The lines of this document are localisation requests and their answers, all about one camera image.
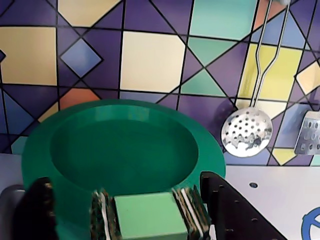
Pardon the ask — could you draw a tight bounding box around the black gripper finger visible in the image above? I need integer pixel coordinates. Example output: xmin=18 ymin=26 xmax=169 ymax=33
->
xmin=171 ymin=171 xmax=287 ymax=240
xmin=89 ymin=188 xmax=123 ymax=240

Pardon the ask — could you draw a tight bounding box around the green lid with cube handle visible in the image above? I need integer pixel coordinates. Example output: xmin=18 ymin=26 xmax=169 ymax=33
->
xmin=21 ymin=99 xmax=227 ymax=240

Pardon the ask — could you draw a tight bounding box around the steel skimmer spoon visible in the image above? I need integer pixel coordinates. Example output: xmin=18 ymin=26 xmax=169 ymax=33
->
xmin=220 ymin=0 xmax=291 ymax=158

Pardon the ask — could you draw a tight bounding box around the steel slotted spatula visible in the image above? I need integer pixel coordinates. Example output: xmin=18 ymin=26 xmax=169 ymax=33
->
xmin=293 ymin=109 xmax=320 ymax=156

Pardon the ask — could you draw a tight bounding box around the blue toy kitchen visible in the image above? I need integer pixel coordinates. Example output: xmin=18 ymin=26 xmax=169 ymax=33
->
xmin=0 ymin=0 xmax=320 ymax=240

